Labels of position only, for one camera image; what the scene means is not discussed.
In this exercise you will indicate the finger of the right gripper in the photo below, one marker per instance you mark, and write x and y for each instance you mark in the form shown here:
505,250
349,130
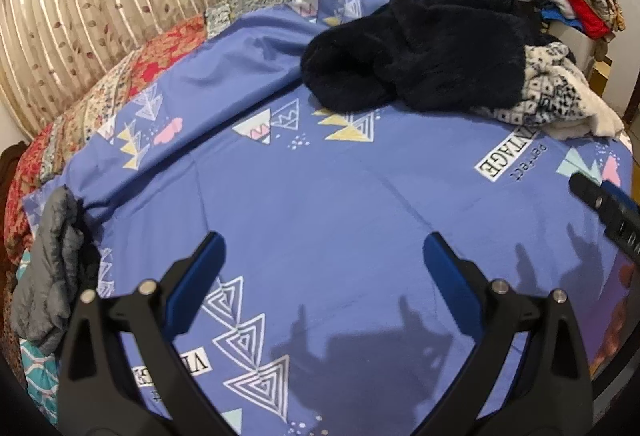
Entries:
586,190
619,195

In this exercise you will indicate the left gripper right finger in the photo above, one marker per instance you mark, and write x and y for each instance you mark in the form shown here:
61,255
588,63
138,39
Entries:
527,373

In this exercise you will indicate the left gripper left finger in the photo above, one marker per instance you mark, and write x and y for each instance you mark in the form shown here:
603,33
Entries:
98,394

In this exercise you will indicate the dark navy fluffy garment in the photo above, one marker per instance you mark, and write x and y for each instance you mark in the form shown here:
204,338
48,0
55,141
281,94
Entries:
431,55

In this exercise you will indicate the teal wave pattern pillow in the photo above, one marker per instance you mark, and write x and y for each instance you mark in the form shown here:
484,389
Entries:
41,372

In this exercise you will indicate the white black patterned sweater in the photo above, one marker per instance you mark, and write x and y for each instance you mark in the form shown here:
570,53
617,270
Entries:
557,98

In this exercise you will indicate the grey puffer jacket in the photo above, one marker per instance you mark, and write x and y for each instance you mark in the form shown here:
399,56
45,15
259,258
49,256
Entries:
63,263

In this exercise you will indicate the blue patterned bed sheet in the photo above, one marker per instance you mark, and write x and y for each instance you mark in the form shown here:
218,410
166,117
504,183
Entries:
324,318

